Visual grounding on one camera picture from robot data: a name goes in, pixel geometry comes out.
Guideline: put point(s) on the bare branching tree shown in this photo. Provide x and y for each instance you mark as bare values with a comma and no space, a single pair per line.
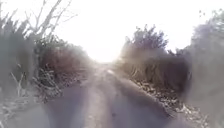
45,23

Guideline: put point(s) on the dry leaf litter verge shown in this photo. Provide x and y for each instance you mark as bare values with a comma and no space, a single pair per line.
170,98
20,105

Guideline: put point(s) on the grey dirt path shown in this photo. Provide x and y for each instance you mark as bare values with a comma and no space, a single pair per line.
103,106

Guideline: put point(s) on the overgrown bank of bushes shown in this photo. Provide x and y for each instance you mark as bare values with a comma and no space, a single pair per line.
56,63
156,63

